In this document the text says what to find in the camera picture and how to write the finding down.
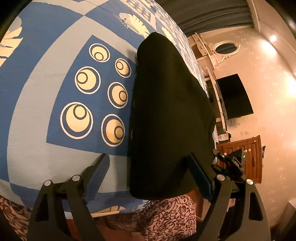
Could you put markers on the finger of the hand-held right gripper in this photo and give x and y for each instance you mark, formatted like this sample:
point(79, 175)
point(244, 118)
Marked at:
point(220, 157)

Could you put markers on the black pants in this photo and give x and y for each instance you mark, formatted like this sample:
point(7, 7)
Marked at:
point(171, 115)

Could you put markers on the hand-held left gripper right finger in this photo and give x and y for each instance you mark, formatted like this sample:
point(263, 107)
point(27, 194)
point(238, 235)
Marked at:
point(200, 176)

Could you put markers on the brown wooden cabinet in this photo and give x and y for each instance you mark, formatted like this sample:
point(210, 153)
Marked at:
point(252, 150)

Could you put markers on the white dressing table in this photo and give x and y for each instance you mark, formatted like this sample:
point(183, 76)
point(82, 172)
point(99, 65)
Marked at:
point(203, 51)

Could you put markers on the blue patterned bed sheet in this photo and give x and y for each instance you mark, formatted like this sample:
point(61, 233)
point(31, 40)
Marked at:
point(46, 92)

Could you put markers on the white television stand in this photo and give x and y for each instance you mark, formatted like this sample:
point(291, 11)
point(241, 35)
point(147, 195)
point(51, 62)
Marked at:
point(218, 104)

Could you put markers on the white oval vanity mirror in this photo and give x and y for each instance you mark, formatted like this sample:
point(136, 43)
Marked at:
point(225, 47)

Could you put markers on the person's floral pajama legs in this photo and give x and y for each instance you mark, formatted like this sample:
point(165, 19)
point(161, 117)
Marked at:
point(166, 215)

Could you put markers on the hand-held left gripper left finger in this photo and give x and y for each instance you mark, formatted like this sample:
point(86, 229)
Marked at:
point(99, 172)

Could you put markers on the black flat television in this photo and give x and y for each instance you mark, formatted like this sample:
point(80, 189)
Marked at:
point(233, 97)

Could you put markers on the dark grey curtain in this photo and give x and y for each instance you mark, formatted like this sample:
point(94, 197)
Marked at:
point(208, 14)

